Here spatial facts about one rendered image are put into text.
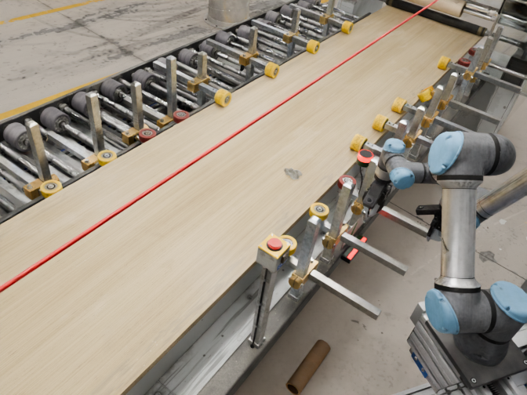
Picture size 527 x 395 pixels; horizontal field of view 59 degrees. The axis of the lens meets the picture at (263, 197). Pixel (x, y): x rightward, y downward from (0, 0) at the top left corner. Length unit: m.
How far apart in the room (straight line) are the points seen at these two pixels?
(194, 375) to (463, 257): 1.00
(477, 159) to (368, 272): 1.79
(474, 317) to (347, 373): 1.33
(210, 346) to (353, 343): 1.06
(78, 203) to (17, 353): 0.64
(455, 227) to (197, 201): 1.03
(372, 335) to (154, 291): 1.47
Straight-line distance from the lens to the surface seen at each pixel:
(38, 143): 2.03
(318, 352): 2.51
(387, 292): 2.96
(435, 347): 1.64
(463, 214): 1.32
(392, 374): 2.67
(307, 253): 1.67
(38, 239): 1.85
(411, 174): 1.67
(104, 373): 1.49
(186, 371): 1.79
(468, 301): 1.34
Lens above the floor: 2.21
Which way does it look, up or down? 42 degrees down
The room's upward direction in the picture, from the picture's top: 9 degrees clockwise
